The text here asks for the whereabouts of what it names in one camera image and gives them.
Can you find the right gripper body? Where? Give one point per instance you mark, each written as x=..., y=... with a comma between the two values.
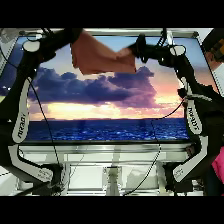
x=140, y=50

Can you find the beige trousers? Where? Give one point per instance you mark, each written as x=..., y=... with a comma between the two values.
x=100, y=58

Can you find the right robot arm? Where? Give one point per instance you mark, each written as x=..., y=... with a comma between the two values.
x=196, y=123

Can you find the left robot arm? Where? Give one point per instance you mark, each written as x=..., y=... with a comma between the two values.
x=23, y=110

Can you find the person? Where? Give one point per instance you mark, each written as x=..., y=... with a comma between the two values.
x=215, y=50

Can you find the pink garment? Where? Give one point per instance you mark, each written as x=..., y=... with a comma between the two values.
x=219, y=170

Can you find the silver frame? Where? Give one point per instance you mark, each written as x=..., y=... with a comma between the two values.
x=113, y=156

